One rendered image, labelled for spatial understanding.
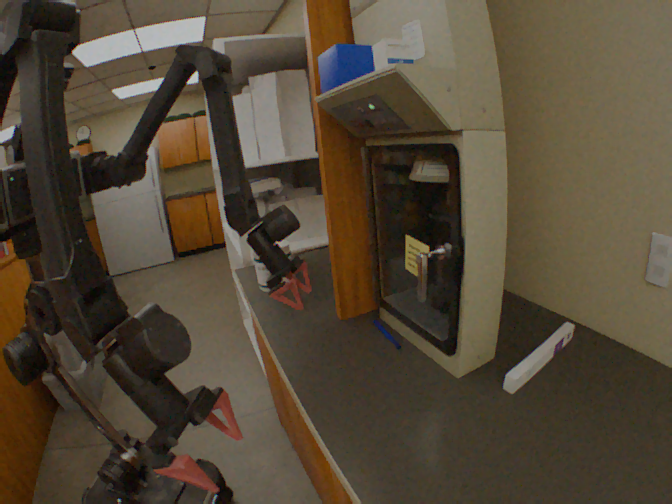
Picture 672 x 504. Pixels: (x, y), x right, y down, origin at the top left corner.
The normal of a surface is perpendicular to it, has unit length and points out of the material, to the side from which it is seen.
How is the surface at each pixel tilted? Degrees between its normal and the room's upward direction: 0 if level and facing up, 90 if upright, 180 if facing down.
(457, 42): 90
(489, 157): 90
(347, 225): 90
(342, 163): 90
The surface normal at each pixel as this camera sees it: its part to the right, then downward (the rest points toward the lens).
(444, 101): 0.40, 0.25
